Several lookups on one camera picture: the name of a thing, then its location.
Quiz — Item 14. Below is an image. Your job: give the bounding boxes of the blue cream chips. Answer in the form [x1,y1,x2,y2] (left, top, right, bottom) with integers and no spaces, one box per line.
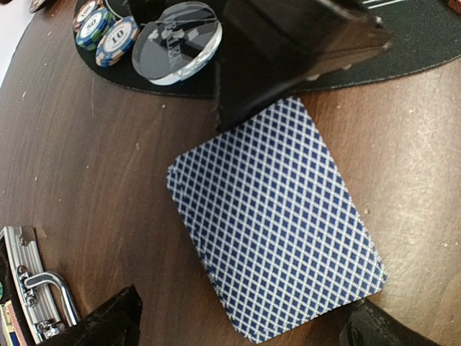
[95,16,140,67]

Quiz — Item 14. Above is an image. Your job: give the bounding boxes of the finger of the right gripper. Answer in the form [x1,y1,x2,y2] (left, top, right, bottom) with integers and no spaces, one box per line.
[217,1,392,132]

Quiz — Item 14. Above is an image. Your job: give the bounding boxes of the green chips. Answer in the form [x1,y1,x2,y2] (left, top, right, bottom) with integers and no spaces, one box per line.
[76,7,115,51]

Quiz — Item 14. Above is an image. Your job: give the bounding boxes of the orange black chips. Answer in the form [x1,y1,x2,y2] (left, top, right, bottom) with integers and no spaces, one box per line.
[73,0,104,32]

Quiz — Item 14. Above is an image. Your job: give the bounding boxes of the grey playing card deck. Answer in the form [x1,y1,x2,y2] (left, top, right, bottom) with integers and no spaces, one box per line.
[166,97,387,344]

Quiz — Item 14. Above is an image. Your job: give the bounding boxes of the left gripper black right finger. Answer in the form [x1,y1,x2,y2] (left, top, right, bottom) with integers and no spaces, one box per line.
[340,301,438,346]

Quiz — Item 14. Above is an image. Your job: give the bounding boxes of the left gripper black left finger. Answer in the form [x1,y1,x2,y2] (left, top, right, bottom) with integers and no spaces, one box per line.
[43,285,143,346]

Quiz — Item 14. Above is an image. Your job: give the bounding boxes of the black round poker mat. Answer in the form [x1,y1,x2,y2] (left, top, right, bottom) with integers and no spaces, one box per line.
[76,1,460,99]

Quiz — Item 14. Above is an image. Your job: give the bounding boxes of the aluminium poker case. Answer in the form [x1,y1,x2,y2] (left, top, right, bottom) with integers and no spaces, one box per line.
[1,226,80,345]

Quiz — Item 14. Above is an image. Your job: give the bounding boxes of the grey dealer button disc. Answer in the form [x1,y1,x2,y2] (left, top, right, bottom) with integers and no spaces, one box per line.
[132,1,223,86]

